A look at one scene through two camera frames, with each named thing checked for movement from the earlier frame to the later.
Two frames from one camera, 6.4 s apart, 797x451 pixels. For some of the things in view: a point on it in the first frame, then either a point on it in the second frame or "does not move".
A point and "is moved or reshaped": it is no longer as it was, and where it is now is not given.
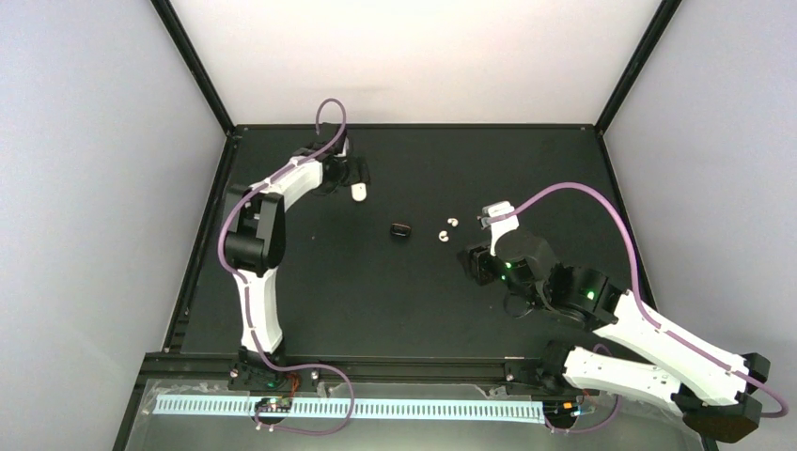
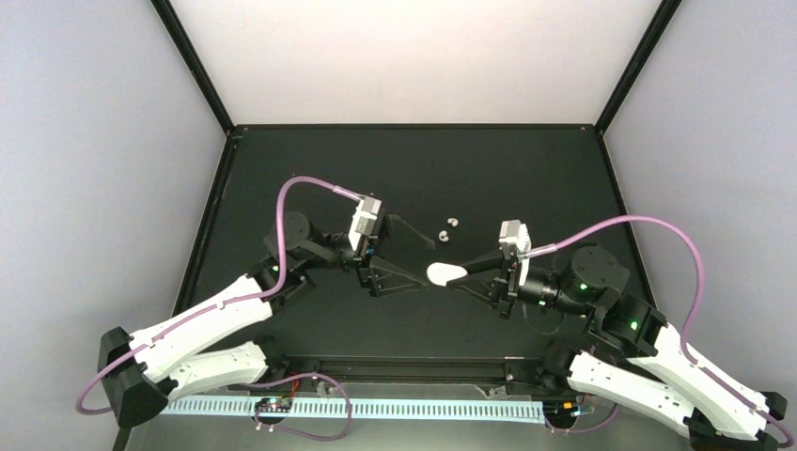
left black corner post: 194,66 does not move
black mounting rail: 354,367 does not move
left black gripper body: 345,178 → 368,248
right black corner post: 666,11 does not move
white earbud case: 359,191 is moved or reshaped
